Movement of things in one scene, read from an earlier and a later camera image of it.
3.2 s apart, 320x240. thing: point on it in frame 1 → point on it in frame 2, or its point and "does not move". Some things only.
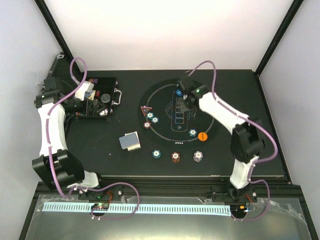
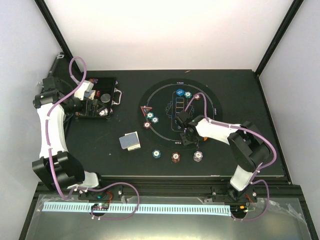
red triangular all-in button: [145, 109] does not move
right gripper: [183, 108] → [186, 142]
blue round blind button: [179, 92] does not move
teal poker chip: [155, 119] does not move
